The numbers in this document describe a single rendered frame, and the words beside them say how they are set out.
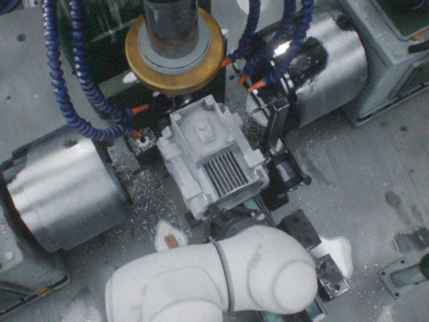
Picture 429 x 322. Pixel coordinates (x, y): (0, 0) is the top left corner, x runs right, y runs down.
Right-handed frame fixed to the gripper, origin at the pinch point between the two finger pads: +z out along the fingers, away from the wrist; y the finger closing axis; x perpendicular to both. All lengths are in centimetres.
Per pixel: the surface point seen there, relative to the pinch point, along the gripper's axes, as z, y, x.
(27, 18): 69, 17, -60
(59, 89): -13.0, 15.6, -36.0
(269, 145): 8.3, -18.6, -5.6
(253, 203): 16.9, -11.1, 7.7
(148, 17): -18.8, -1.7, -40.1
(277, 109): -8.1, -18.3, -15.4
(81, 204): 4.6, 23.4, -14.0
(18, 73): 61, 27, -46
